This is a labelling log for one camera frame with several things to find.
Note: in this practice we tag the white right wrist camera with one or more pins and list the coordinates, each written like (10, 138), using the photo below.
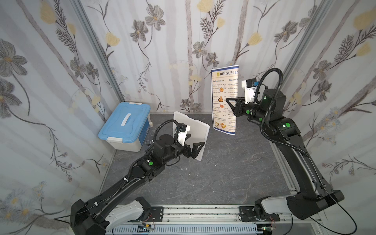
(249, 86)

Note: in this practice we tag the laminated dim sum menu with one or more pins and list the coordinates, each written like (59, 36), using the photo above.
(224, 84)

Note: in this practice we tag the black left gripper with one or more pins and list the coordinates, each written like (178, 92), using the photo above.
(186, 150)

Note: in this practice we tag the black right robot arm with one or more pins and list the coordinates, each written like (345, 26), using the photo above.
(314, 194)

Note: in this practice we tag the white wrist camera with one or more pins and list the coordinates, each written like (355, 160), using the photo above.
(249, 86)
(182, 133)

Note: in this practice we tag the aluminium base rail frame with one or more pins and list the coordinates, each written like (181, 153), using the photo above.
(276, 224)

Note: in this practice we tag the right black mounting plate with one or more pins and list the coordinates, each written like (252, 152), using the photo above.
(246, 214)

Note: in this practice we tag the blue lidded storage box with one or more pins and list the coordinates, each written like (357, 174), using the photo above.
(127, 127)

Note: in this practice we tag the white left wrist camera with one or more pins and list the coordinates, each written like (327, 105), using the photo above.
(182, 133)

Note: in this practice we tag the black mounting plate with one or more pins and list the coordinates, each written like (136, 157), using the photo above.
(246, 214)
(156, 214)

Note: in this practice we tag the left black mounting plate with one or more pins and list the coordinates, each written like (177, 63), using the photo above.
(156, 214)

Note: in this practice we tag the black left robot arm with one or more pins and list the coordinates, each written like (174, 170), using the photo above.
(102, 213)

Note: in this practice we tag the white slotted cable duct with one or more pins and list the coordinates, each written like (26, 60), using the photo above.
(186, 229)

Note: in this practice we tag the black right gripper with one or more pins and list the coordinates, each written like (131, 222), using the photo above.
(238, 107)

